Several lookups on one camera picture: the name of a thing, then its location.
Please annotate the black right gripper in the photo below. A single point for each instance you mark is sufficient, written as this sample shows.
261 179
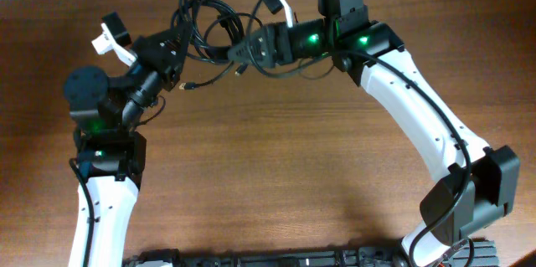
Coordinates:
279 46

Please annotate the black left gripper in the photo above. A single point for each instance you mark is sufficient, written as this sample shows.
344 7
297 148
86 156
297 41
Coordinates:
151 53

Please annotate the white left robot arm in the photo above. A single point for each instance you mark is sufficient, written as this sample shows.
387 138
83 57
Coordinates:
110 153

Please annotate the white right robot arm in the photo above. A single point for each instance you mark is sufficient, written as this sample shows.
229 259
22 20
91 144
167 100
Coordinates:
474 183

